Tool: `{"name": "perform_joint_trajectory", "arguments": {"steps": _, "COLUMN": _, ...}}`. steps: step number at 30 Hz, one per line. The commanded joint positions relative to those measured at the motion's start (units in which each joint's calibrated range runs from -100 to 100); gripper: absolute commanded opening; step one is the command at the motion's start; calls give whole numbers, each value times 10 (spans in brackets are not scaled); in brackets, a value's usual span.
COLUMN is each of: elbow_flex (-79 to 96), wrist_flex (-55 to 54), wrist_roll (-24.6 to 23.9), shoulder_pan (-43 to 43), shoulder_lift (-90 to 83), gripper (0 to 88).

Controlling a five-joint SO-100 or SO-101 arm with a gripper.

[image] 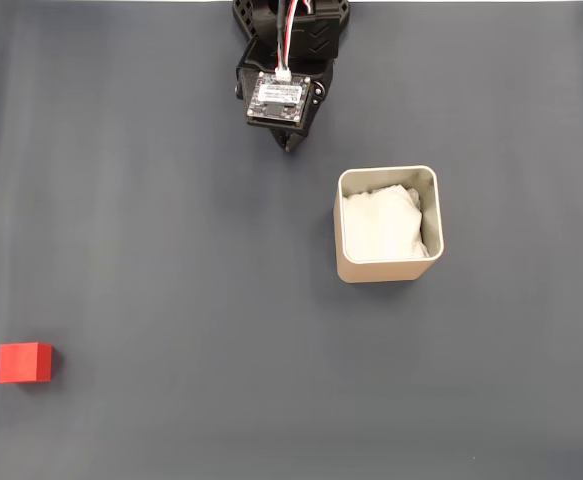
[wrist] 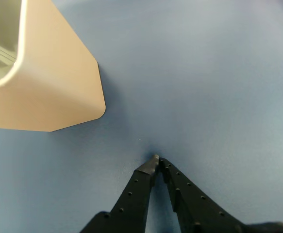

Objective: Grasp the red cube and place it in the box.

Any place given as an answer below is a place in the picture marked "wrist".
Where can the beige square box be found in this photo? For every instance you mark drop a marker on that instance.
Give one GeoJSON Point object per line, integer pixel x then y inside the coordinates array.
{"type": "Point", "coordinates": [54, 92]}

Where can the dark blue table mat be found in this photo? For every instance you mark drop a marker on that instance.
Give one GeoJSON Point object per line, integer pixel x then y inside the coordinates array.
{"type": "Point", "coordinates": [192, 85]}

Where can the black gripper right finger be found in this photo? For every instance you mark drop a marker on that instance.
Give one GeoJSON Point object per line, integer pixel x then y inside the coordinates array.
{"type": "Point", "coordinates": [194, 208]}

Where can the black gripper left finger taped tip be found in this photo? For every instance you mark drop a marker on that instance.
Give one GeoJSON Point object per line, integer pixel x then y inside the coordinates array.
{"type": "Point", "coordinates": [129, 201]}

